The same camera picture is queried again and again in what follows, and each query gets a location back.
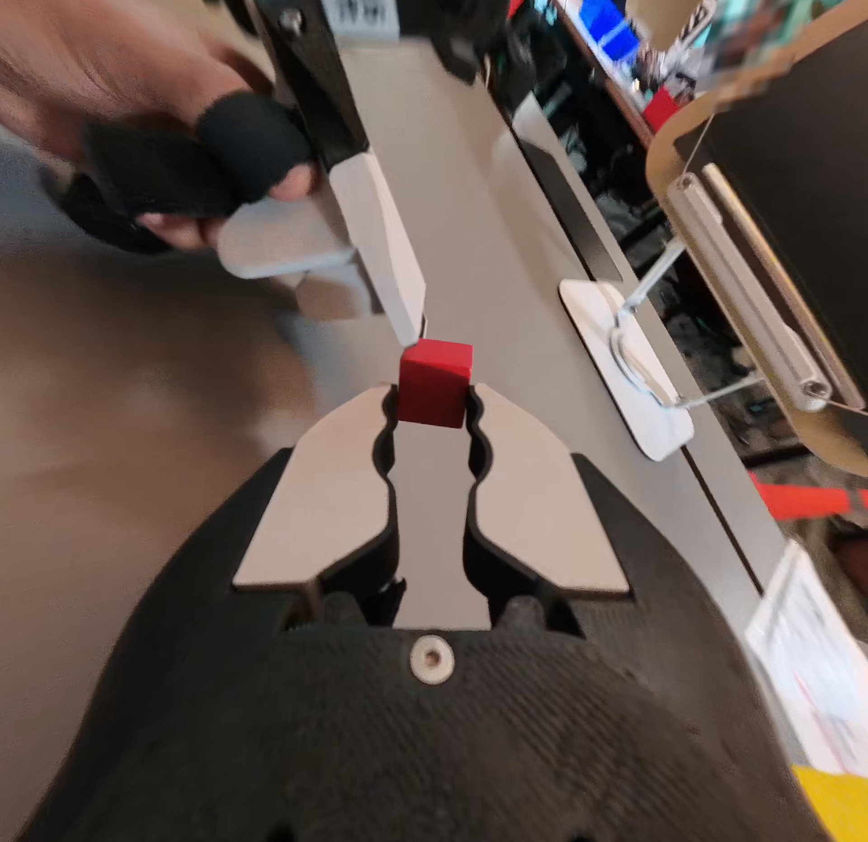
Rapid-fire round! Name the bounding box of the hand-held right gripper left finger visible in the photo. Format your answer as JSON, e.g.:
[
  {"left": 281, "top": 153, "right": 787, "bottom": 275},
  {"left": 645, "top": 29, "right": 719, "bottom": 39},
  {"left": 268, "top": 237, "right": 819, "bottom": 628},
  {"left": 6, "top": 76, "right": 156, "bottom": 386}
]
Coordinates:
[{"left": 232, "top": 381, "right": 401, "bottom": 609}]

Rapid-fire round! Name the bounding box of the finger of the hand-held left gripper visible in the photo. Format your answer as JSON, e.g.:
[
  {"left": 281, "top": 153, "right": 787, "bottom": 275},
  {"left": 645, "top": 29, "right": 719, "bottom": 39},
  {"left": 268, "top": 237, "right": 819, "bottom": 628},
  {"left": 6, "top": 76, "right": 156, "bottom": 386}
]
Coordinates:
[{"left": 330, "top": 147, "right": 428, "bottom": 346}]

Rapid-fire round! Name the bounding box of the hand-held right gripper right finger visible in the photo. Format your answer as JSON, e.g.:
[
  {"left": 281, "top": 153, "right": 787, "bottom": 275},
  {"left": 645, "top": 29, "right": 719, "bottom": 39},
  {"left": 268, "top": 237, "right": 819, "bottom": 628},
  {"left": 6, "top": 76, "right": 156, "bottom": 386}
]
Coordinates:
[{"left": 463, "top": 381, "right": 630, "bottom": 609}]

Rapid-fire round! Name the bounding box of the red cube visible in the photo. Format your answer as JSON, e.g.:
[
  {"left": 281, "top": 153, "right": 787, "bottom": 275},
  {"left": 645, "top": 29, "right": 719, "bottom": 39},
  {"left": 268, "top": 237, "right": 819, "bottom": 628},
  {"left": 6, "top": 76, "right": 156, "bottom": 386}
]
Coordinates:
[{"left": 396, "top": 338, "right": 474, "bottom": 429}]

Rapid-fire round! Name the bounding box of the person's left hand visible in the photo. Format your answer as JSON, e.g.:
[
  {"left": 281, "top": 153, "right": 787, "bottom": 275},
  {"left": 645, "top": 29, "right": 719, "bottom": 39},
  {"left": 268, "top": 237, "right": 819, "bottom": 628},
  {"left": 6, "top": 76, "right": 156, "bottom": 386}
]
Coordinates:
[{"left": 0, "top": 0, "right": 320, "bottom": 253}]

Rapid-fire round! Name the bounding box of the white stand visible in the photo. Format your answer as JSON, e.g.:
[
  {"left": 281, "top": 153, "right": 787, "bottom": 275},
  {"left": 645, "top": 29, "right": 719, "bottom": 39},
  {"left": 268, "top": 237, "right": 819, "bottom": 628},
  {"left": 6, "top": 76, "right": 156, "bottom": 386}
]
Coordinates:
[{"left": 559, "top": 164, "right": 835, "bottom": 463}]

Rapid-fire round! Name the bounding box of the white printed paper sheet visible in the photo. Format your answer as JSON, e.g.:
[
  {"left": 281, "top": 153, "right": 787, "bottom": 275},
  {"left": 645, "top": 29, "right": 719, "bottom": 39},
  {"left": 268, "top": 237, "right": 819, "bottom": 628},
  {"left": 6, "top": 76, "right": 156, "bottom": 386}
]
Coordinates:
[{"left": 746, "top": 540, "right": 868, "bottom": 775}]

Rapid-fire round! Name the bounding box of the blue plastic bin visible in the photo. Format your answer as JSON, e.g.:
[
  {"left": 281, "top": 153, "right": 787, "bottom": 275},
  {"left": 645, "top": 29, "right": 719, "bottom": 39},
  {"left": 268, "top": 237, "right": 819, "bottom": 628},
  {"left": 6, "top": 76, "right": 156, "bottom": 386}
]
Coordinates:
[{"left": 580, "top": 0, "right": 642, "bottom": 63}]

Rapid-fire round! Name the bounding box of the black tan-edged board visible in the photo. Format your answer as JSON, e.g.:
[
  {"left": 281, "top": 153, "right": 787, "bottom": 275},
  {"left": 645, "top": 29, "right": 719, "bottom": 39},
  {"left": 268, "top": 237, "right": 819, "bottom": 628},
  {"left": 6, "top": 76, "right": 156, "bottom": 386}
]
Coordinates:
[
  {"left": 624, "top": 0, "right": 714, "bottom": 51},
  {"left": 644, "top": 11, "right": 868, "bottom": 480}
]

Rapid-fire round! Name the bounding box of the large yellow plastic bin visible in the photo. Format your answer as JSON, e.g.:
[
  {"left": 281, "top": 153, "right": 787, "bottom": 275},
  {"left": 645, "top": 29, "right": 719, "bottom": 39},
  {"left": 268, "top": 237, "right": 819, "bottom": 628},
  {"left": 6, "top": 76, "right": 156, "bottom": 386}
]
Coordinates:
[{"left": 790, "top": 764, "right": 868, "bottom": 842}]

